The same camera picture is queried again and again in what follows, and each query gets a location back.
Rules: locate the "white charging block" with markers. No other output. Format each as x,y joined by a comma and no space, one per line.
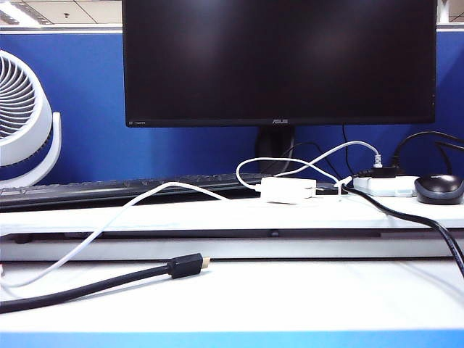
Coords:
286,190

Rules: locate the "white desk riser board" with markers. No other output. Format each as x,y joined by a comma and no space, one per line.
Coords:
217,215

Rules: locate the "black ASUS monitor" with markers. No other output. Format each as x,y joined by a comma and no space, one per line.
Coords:
253,54

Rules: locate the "black keyboard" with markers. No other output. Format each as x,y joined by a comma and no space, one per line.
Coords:
108,186

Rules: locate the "square black power plug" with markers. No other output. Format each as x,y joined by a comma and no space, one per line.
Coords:
365,173

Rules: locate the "blue desk partition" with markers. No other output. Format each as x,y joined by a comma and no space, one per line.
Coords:
90,127

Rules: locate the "white power strip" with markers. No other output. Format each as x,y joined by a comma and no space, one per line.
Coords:
384,186

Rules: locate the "black Logitech computer mouse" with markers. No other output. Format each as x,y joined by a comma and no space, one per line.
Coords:
438,190

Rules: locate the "white desk fan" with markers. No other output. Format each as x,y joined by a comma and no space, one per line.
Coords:
21,145

